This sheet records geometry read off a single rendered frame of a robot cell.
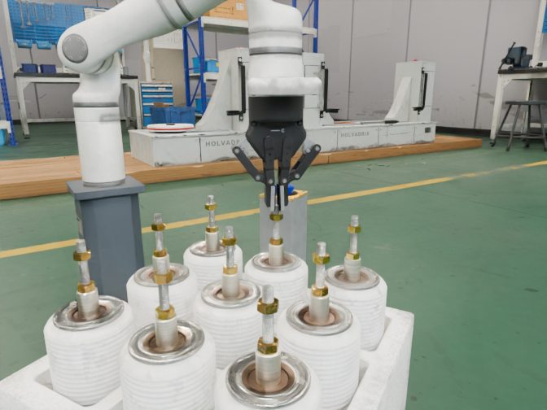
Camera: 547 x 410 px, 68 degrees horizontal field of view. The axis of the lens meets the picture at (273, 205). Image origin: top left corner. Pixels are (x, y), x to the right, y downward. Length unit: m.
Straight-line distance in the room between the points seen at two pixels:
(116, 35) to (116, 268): 0.50
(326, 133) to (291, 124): 2.62
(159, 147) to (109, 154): 1.61
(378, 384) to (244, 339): 0.16
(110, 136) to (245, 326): 0.59
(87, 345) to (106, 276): 0.52
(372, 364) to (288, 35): 0.42
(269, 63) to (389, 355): 0.39
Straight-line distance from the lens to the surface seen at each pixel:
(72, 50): 0.95
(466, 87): 6.08
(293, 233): 0.76
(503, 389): 0.88
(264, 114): 0.54
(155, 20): 0.90
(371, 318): 0.57
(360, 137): 3.42
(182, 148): 2.61
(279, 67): 0.54
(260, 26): 0.55
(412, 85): 4.07
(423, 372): 0.86
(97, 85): 0.99
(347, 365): 0.47
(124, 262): 1.01
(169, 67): 6.94
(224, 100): 2.89
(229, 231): 0.49
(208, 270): 0.65
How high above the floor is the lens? 0.49
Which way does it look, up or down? 15 degrees down
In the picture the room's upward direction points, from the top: straight up
